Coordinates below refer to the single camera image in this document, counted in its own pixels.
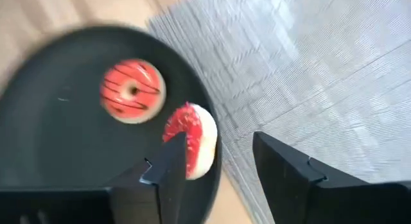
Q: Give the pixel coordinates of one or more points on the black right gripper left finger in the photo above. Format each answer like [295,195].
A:
[167,172]

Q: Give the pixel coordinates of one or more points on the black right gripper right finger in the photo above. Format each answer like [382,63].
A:
[282,172]

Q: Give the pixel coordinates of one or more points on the red sprinkled donut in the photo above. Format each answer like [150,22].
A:
[205,137]

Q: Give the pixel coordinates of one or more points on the orange dark-striped donut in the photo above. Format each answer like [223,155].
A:
[131,108]

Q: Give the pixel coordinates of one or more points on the grey woven placemat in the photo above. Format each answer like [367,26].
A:
[321,73]

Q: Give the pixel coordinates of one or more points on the black round plate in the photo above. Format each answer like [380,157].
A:
[48,137]

